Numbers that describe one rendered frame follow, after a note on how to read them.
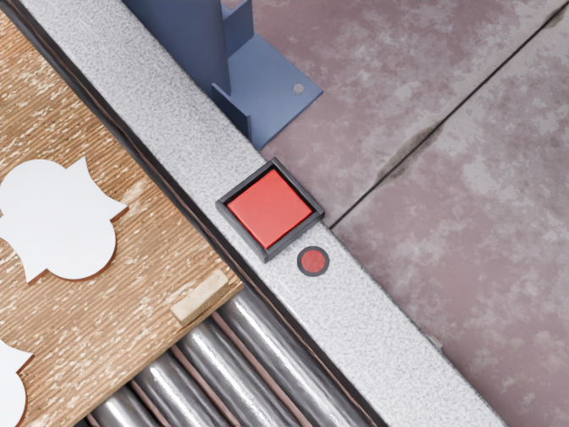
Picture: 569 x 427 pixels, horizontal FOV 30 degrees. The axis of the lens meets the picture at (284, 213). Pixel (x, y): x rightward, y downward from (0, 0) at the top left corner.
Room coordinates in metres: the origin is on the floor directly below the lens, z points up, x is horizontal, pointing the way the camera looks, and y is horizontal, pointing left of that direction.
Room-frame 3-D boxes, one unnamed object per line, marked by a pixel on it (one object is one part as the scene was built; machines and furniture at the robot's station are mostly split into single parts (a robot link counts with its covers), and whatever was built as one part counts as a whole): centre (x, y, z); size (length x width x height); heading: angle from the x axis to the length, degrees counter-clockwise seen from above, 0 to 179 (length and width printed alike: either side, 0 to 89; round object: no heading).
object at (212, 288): (0.29, 0.08, 0.95); 0.06 x 0.02 x 0.03; 129
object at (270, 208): (0.38, 0.01, 0.92); 0.06 x 0.06 x 0.01; 38
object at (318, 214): (0.38, 0.01, 0.92); 0.08 x 0.08 x 0.02; 38
